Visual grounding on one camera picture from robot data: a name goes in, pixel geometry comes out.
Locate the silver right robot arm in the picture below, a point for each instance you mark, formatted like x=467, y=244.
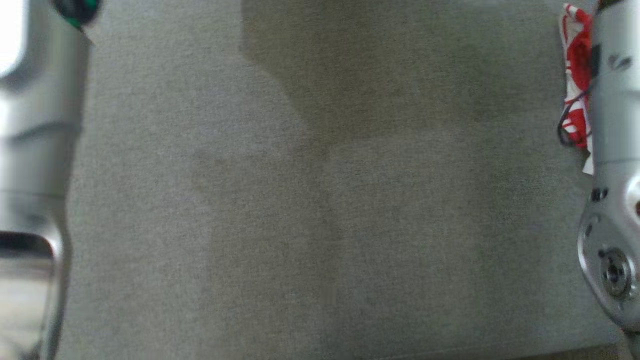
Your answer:
x=615, y=150

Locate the red Bulls 23 jersey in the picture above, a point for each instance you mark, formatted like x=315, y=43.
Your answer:
x=577, y=55

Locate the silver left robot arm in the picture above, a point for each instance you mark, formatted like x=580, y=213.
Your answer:
x=35, y=125

